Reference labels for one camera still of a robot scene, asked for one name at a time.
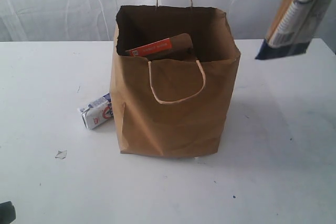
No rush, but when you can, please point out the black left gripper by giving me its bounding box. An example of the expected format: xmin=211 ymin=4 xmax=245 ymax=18
xmin=0 ymin=201 xmax=16 ymax=224

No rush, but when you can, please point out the brown kraft stand-up pouch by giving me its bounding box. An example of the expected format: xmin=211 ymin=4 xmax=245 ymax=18
xmin=125 ymin=33 xmax=197 ymax=62

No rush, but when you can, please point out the dark blue noodle packet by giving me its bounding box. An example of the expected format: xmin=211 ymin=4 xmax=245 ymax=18
xmin=255 ymin=0 xmax=332 ymax=60

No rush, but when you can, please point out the brown paper shopping bag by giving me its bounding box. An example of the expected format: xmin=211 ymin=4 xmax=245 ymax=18
xmin=110 ymin=4 xmax=240 ymax=158

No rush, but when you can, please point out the small torn label scrap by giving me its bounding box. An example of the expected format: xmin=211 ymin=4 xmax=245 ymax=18
xmin=55 ymin=150 xmax=67 ymax=160

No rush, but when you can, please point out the small blue white milk carton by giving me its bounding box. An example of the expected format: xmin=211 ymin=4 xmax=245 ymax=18
xmin=78 ymin=93 xmax=113 ymax=130

